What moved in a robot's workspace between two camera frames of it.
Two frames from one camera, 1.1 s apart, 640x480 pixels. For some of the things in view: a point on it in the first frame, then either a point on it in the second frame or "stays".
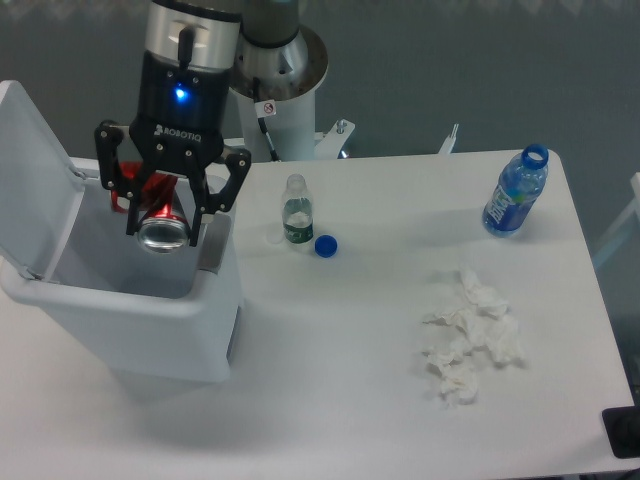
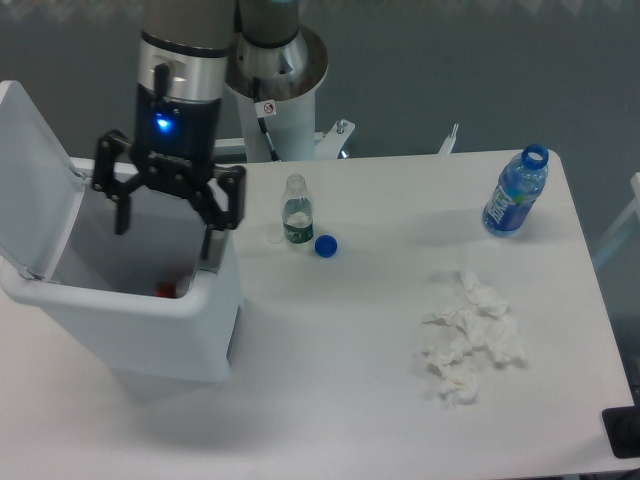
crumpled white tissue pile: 487,325 stays
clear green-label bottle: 297,210 stays
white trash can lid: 40,189 stays
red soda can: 163,226 → 166,289
